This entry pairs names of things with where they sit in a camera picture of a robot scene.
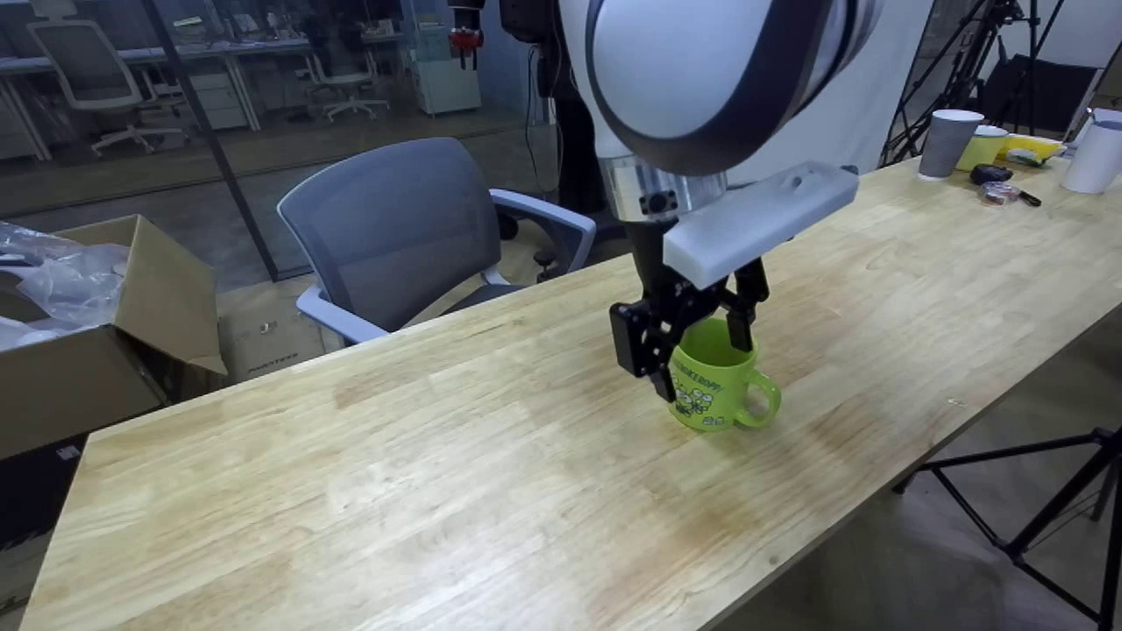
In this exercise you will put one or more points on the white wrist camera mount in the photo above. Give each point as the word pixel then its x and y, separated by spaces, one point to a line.
pixel 738 228

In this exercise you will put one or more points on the white background office chair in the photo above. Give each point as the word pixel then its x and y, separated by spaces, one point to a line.
pixel 97 83

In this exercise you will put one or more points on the green ceramic mug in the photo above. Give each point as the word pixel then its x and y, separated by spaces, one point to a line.
pixel 721 387

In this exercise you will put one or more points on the open cardboard box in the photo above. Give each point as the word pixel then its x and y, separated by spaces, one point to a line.
pixel 98 325

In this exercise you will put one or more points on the grey paper cup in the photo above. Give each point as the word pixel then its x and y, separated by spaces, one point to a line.
pixel 945 142

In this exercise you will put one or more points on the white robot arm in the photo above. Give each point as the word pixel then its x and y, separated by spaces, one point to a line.
pixel 728 128

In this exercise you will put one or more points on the black tool on table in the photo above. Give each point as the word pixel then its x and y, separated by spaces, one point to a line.
pixel 996 184

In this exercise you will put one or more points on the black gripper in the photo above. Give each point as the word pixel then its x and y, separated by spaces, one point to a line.
pixel 649 329

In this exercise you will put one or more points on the grey office chair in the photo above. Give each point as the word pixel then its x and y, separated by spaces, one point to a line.
pixel 394 228

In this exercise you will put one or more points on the black camera tripod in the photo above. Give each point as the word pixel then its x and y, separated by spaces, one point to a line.
pixel 1107 465

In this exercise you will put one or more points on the yellow container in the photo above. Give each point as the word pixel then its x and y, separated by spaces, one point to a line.
pixel 996 145

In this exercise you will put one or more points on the white cup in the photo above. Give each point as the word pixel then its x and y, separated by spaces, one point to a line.
pixel 1094 151

